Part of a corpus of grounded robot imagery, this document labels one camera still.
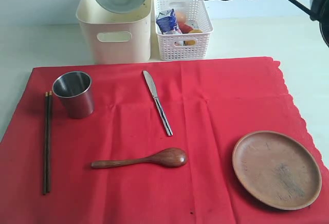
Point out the blue milk carton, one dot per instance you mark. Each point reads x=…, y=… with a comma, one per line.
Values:
x=167, y=22

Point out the brown egg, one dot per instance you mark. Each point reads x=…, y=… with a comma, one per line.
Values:
x=181, y=17

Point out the red toy shrimp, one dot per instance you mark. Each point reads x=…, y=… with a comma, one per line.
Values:
x=185, y=29

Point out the steel table knife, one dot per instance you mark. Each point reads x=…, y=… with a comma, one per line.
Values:
x=152, y=88

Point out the steel cup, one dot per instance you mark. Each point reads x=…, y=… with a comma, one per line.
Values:
x=74, y=89

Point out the brown wooden spoon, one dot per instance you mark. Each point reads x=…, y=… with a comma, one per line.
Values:
x=169, y=157

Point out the brown wooden plate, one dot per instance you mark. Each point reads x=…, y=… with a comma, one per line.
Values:
x=277, y=170

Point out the cream plastic bin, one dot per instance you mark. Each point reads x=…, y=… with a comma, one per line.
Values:
x=116, y=38

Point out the white perforated basket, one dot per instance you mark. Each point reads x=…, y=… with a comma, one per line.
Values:
x=191, y=46

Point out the red table cloth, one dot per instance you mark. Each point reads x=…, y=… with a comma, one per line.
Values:
x=209, y=105

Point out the dark wooden chopstick right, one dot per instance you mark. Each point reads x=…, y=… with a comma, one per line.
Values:
x=48, y=187

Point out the dark wooden chopstick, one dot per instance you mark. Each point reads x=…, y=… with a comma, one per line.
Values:
x=45, y=170
x=48, y=187

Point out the dark wooden chopstick left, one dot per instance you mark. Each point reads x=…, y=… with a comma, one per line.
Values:
x=45, y=170

